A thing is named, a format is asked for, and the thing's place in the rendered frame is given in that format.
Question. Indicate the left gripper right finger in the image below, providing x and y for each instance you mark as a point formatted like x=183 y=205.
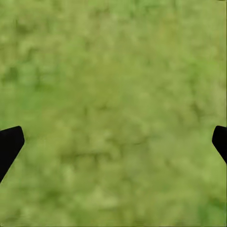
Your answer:
x=219 y=140

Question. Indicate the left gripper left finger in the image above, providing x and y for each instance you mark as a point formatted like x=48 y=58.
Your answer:
x=11 y=142

